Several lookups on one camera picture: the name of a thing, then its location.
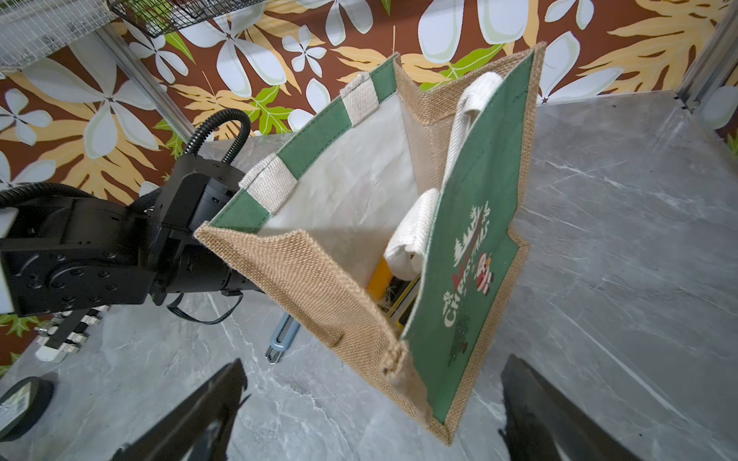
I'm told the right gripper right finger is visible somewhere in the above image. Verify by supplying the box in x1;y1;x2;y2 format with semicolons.
499;355;638;460

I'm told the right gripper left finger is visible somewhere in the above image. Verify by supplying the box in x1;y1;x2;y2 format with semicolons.
113;359;249;460

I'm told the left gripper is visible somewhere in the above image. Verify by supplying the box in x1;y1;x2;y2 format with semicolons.
143;154;266;307

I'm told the grey utility knife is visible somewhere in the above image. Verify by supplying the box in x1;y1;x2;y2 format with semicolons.
265;313;301;364

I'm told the orange utility knife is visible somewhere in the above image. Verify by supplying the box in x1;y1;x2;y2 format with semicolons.
366;257;393;303

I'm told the green burlap Christmas tote bag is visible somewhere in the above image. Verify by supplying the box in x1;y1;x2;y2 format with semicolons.
195;43;546;444

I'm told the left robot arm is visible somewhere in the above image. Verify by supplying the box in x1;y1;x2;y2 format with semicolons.
1;109;253;317

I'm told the round black tape measure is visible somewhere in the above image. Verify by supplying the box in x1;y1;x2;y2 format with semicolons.
1;376;55;442

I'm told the black socket set rail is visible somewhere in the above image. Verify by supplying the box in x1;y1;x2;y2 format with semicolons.
35;305;111;363

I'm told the black wire basket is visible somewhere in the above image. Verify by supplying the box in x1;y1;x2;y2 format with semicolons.
105;0;265;38

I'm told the white wire basket left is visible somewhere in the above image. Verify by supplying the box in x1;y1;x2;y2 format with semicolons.
1;0;115;77

